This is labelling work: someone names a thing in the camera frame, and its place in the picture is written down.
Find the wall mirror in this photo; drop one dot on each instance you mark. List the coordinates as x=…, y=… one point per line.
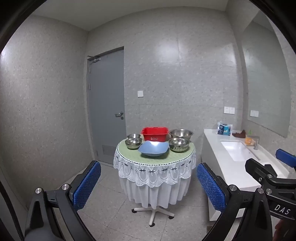
x=266, y=81

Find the blue tissue packet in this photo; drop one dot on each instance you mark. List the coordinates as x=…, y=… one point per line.
x=224, y=129

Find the white table base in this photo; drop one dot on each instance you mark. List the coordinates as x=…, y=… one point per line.
x=152, y=213

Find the white counter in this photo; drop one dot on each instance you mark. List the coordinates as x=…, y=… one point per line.
x=212, y=148

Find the brown cloth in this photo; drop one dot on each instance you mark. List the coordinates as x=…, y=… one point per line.
x=239, y=134

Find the small orange bottle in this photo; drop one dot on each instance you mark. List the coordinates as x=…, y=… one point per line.
x=248, y=140

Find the large steel bowl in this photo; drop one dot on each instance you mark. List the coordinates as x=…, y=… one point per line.
x=181, y=133

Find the medium steel bowl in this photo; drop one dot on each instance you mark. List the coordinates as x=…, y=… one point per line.
x=178, y=145

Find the white table skirt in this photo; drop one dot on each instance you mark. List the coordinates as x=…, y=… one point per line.
x=150, y=194

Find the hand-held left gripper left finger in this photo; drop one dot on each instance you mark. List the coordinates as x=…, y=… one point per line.
x=86, y=183

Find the metal faucet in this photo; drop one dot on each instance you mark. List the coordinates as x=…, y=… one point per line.
x=256, y=141

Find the round table with lace cloth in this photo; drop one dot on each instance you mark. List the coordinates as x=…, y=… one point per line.
x=152, y=166

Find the red plastic basin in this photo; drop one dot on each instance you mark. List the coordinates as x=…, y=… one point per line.
x=154, y=135

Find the white wall socket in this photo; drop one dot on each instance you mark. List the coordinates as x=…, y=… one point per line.
x=231, y=110
x=226, y=110

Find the white light switch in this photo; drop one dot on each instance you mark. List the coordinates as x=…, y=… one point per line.
x=140, y=93

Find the metal door closer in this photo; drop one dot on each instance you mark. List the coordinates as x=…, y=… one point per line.
x=94, y=59

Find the grey door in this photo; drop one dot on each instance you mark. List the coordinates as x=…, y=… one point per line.
x=104, y=92

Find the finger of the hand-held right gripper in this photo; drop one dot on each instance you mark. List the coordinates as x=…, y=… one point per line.
x=286, y=157
x=256, y=167

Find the white sink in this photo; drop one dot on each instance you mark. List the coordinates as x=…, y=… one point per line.
x=238, y=150

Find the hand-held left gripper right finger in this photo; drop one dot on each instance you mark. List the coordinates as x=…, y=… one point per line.
x=211, y=187

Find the small steel bowl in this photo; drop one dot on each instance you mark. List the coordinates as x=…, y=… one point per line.
x=133, y=136
x=133, y=143

